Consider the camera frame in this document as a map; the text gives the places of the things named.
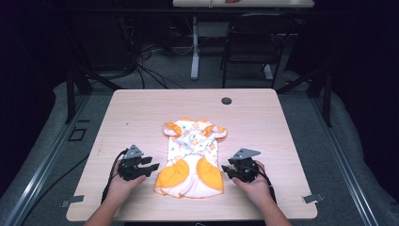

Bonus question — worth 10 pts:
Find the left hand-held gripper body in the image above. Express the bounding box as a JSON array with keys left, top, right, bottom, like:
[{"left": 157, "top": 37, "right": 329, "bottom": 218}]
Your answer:
[{"left": 117, "top": 144, "right": 153, "bottom": 182}]

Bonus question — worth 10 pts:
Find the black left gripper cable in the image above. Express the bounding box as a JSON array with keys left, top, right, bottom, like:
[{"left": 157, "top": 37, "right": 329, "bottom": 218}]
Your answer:
[{"left": 100, "top": 149, "right": 128, "bottom": 204}]

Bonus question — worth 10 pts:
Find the person's left hand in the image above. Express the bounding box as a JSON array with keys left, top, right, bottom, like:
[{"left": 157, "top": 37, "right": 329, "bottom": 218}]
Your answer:
[{"left": 104, "top": 159, "right": 149, "bottom": 205}]

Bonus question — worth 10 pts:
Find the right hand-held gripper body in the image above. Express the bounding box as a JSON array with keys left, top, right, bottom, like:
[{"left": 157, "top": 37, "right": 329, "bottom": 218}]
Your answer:
[{"left": 228, "top": 148, "right": 262, "bottom": 184}]

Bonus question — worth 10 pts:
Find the white table with white leg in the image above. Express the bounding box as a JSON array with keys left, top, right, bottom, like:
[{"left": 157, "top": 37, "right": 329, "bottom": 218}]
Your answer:
[{"left": 171, "top": 0, "right": 315, "bottom": 81}]

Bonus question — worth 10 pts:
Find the grey metal table bracket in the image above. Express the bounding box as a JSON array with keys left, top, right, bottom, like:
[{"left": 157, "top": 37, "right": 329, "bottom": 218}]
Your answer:
[
  {"left": 301, "top": 192, "right": 326, "bottom": 205},
  {"left": 59, "top": 194, "right": 86, "bottom": 209}
]

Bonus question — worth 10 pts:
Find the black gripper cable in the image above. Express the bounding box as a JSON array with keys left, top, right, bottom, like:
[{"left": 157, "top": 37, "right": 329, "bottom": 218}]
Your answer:
[
  {"left": 100, "top": 149, "right": 128, "bottom": 204},
  {"left": 255, "top": 160, "right": 278, "bottom": 204}
]

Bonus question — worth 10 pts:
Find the aluminium floor rail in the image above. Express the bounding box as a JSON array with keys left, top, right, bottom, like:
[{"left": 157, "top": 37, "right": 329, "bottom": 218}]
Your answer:
[
  {"left": 2, "top": 93, "right": 92, "bottom": 226},
  {"left": 308, "top": 95, "right": 381, "bottom": 226}
]

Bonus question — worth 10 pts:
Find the black metal stand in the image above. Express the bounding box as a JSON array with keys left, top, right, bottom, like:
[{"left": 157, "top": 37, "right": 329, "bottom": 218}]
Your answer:
[
  {"left": 63, "top": 18, "right": 124, "bottom": 124},
  {"left": 275, "top": 66, "right": 334, "bottom": 128}
]

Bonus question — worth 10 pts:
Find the person's right hand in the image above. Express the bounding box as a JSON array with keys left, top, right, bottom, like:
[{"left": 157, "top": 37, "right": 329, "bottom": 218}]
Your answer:
[{"left": 231, "top": 160, "right": 275, "bottom": 209}]

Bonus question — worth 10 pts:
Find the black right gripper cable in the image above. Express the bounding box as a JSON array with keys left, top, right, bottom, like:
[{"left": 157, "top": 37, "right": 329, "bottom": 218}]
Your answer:
[{"left": 255, "top": 160, "right": 278, "bottom": 204}]

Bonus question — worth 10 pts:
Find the black folding chair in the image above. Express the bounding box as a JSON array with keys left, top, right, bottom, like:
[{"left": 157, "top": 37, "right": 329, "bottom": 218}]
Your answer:
[{"left": 218, "top": 12, "right": 297, "bottom": 89}]

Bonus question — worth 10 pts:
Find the bundle of black floor cables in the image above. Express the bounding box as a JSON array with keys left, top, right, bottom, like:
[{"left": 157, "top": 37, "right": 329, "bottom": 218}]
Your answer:
[{"left": 118, "top": 14, "right": 186, "bottom": 90}]

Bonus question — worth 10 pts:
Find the orange and white baby dress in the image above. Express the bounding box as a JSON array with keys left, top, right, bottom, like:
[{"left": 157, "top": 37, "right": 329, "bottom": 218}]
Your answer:
[{"left": 153, "top": 117, "right": 229, "bottom": 200}]

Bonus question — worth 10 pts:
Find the black floor cable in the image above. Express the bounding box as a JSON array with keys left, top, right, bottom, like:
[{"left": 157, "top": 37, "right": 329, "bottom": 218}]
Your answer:
[{"left": 20, "top": 153, "right": 90, "bottom": 226}]

